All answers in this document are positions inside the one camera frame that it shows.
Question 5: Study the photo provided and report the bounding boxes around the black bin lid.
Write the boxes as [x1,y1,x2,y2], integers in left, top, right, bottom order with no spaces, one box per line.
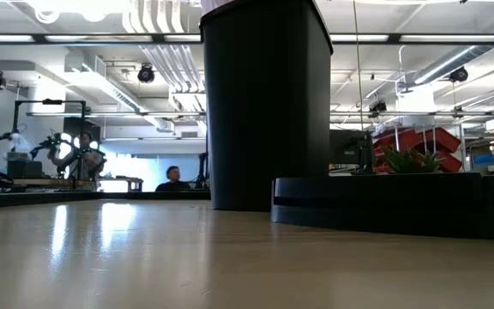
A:
[269,172,494,240]

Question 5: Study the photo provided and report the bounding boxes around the black monitor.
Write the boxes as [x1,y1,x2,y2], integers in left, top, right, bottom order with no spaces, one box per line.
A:
[328,129,376,175]

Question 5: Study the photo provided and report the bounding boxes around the shelf with red bins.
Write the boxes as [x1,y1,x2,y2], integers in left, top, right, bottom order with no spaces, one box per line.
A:
[372,125,466,174]

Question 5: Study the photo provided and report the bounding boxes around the black station frame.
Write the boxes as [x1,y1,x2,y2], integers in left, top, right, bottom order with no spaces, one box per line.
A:
[12,99,87,190]

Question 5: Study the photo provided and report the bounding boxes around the light blue trash bag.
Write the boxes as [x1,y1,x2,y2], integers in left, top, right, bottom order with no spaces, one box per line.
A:
[8,132,33,155]

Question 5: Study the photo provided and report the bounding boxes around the black plastic trash bin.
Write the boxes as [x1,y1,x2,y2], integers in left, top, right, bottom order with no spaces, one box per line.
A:
[199,0,334,213]

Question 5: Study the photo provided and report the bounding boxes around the thin hanging cable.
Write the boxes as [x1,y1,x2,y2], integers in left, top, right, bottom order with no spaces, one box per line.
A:
[351,0,364,132]

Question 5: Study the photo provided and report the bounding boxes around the small green potted plant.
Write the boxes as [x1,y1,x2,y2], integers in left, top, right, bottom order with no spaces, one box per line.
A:
[381,144,446,175]

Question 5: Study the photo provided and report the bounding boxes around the person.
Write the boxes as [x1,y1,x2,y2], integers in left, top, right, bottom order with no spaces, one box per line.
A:
[154,165,193,193]
[47,131,108,191]

